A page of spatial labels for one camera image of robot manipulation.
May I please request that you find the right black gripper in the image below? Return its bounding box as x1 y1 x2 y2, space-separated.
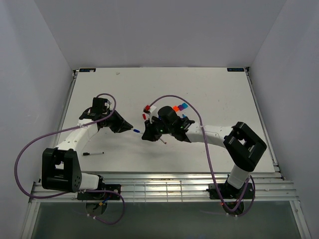
142 116 173 142

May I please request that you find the black thin pen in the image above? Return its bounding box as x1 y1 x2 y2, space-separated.
82 151 104 156

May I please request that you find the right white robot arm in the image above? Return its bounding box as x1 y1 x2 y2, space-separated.
142 105 267 198

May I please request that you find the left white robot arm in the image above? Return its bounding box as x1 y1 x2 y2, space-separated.
41 110 133 199

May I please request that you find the left blue corner label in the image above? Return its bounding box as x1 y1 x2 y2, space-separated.
79 68 96 73

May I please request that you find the blue corner label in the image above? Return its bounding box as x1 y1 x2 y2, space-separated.
79 68 96 73
227 68 245 72

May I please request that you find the right blue corner label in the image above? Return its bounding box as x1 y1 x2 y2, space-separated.
227 68 245 72

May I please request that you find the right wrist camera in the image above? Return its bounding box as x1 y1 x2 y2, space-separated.
143 105 158 120

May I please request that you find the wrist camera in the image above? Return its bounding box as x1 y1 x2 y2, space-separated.
143 105 158 120
90 97 111 119

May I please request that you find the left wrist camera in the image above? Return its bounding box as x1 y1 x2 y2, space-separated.
90 97 111 119

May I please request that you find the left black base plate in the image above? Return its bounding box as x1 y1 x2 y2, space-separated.
77 184 122 201

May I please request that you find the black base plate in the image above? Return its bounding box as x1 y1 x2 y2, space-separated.
206 183 254 199
77 184 122 201

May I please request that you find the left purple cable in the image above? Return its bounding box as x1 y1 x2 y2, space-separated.
14 93 126 225

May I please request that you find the purple cable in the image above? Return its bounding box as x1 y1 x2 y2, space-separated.
14 93 126 225
147 94 256 218

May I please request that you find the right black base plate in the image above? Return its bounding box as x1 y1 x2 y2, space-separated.
206 183 254 199

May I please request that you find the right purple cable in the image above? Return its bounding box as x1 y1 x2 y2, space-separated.
147 94 256 218

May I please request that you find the aluminium frame rail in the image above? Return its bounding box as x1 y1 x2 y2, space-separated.
28 171 300 204

